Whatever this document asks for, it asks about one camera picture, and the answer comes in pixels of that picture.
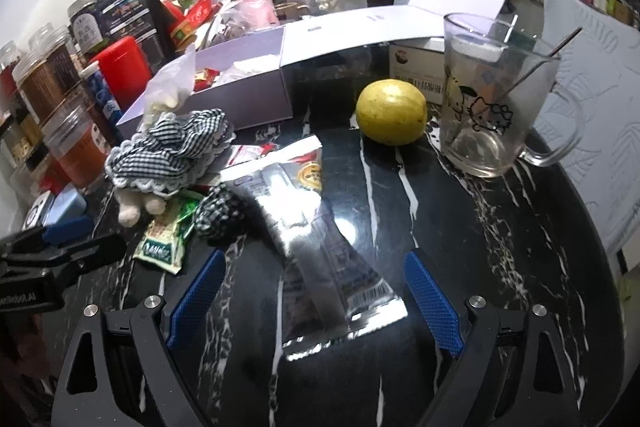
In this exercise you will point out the black white checkered scrunchie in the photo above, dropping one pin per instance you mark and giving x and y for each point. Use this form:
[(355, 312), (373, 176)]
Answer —
[(220, 212)]

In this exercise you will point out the black stand-up pouch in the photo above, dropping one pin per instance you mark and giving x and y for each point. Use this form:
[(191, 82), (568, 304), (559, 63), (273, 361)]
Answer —
[(132, 14)]

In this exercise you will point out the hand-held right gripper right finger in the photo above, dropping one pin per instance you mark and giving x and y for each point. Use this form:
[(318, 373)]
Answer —
[(432, 307)]

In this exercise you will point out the clear jar with brown contents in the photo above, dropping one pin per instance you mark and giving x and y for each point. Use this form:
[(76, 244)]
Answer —
[(45, 77)]

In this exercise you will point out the clear jar with orange label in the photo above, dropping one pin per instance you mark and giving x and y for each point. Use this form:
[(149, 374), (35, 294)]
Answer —
[(75, 147)]

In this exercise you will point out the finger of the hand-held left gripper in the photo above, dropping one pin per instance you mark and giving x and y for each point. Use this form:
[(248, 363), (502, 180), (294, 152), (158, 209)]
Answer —
[(67, 229), (85, 252)]

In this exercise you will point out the clear zip bag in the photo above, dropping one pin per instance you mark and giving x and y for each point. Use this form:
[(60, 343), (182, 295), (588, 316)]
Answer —
[(167, 92)]

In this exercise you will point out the red canister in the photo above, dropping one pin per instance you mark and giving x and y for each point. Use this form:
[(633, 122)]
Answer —
[(122, 57)]

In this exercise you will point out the light blue small box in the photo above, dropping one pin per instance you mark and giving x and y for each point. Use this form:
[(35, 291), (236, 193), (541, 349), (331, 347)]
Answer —
[(65, 207)]

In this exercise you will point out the green sauce packet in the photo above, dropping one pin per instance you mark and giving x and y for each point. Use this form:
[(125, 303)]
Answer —
[(162, 242)]

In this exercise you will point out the white quilted chair cushion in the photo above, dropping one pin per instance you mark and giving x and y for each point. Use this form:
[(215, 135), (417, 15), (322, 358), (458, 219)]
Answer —
[(590, 107)]

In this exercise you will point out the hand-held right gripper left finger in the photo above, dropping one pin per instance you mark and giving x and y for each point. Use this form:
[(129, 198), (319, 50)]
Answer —
[(197, 297)]

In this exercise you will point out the silver foil snack packet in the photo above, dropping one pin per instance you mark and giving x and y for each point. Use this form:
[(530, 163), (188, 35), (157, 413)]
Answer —
[(320, 257)]

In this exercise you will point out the plush doll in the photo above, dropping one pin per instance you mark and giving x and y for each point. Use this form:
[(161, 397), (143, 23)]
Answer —
[(165, 147)]

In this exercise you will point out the small labelled cardboard box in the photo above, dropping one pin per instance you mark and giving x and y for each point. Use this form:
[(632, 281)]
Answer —
[(415, 67)]

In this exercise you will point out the blue printed tube can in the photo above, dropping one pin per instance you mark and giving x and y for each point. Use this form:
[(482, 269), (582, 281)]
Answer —
[(100, 92)]

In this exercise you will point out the red and yellow packaging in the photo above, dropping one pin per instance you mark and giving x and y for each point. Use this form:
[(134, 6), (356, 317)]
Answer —
[(192, 19)]

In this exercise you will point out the thin metal spoon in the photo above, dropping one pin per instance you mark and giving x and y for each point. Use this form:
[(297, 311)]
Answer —
[(565, 42)]

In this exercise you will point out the red printed packet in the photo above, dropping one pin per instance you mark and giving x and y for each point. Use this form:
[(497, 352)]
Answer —
[(250, 152)]

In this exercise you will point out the dark lid jar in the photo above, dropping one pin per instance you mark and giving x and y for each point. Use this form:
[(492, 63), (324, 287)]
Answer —
[(85, 19)]

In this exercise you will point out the cartoon print glass mug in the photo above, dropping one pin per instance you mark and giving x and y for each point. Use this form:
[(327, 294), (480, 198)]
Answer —
[(480, 142)]

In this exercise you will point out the pale lilac gift box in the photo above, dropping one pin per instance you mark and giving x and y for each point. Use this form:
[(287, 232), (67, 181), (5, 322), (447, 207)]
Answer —
[(260, 107)]

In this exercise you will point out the yellow round fruit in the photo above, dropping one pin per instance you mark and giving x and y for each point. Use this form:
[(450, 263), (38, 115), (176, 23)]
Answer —
[(391, 112)]

